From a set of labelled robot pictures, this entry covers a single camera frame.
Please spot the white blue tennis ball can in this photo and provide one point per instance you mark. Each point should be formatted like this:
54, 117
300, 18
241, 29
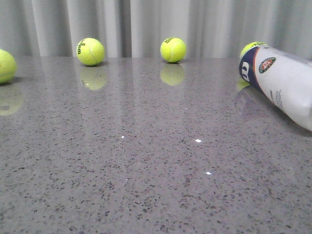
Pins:
285, 79

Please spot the grey pleated curtain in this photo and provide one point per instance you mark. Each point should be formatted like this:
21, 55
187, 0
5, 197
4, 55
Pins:
136, 28

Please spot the tennis ball with Wilson logo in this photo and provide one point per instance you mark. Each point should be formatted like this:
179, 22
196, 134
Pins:
90, 51

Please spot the Roland Garros tennis ball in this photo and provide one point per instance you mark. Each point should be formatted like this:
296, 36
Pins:
249, 46

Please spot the centre back tennis ball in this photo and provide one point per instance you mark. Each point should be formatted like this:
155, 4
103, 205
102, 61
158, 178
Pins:
173, 50

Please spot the far left tennis ball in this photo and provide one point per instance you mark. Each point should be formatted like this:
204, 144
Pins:
8, 67

